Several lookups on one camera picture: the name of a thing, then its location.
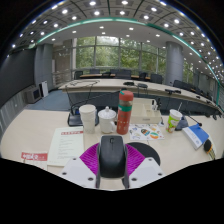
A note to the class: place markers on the blue and white book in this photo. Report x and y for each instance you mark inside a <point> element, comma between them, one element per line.
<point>196,135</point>

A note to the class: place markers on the black computer mouse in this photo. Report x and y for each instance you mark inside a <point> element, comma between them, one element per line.
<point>112,156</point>

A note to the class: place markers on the white standing board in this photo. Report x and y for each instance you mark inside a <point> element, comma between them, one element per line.
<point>44,89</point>

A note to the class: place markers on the black mouse pad with wrist rest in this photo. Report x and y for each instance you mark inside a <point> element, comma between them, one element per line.
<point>150,151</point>

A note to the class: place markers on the white lidded mug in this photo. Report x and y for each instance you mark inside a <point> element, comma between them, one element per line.
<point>106,121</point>

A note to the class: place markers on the grey gooseneck microphone base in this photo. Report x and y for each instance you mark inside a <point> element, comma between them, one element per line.
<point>182,124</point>

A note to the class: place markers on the cream desk organizer box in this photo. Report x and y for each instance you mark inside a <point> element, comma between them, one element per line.
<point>145,115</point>

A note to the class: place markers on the row of dark office chairs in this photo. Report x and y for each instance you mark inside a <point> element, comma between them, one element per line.
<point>155,78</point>

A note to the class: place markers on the red drink bottle green band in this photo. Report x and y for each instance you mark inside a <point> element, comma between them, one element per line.
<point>124,115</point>

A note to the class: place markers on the ceiling lights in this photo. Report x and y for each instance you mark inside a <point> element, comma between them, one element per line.
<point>123,12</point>

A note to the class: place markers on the stack of white paper cups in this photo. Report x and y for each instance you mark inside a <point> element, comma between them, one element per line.
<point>88,118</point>

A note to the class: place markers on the colourful sticker sheet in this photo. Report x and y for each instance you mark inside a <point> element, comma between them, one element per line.
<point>146,132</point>

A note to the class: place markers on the red and white magazine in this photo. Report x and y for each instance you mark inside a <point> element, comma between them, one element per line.
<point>33,156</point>

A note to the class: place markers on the cream paper booklet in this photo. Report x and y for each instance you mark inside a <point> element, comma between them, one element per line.
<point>65,146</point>

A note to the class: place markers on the grey box appliance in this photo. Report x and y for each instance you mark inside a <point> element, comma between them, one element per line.
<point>32,95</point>

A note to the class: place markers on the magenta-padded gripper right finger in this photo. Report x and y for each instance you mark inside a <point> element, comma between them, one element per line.
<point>135,160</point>

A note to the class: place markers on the long curved conference desk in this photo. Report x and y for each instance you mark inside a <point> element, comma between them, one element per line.
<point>110,85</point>

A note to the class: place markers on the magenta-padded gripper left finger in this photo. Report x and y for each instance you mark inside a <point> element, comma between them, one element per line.
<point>89,160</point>

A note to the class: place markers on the green and white paper cup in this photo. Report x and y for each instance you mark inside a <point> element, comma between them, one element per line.
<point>173,120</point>

